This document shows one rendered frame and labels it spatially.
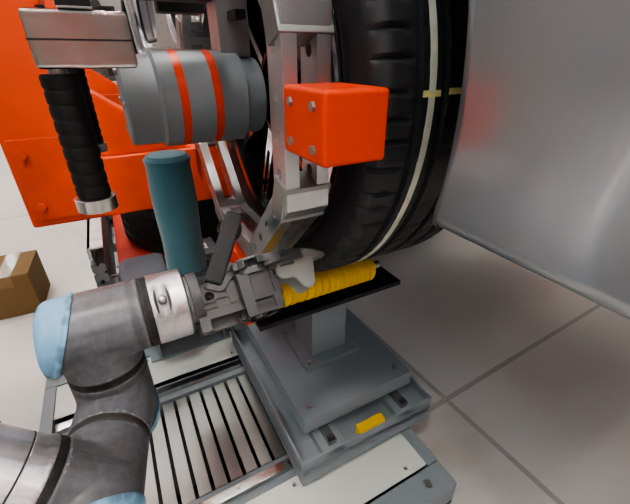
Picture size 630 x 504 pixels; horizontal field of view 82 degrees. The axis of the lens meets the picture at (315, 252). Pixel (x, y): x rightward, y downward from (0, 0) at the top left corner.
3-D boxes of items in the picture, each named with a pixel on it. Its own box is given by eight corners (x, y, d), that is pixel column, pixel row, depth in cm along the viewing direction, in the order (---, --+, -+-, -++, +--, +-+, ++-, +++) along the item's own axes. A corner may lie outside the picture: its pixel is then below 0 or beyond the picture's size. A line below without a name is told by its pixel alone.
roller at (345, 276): (385, 281, 79) (387, 257, 76) (255, 323, 66) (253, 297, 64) (369, 269, 83) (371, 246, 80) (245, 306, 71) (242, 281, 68)
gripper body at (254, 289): (277, 314, 56) (198, 339, 51) (260, 262, 58) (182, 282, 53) (291, 304, 50) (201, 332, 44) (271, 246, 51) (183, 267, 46)
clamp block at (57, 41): (139, 68, 38) (127, 7, 36) (35, 69, 34) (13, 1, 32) (134, 66, 42) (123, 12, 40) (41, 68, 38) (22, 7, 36)
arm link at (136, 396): (80, 480, 45) (45, 412, 40) (99, 406, 55) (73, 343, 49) (161, 458, 48) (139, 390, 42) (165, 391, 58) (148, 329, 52)
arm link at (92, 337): (55, 352, 48) (27, 288, 43) (156, 322, 53) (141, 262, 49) (49, 403, 41) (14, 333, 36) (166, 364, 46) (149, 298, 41)
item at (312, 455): (427, 419, 94) (432, 393, 90) (302, 489, 79) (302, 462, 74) (329, 313, 133) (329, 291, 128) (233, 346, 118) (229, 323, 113)
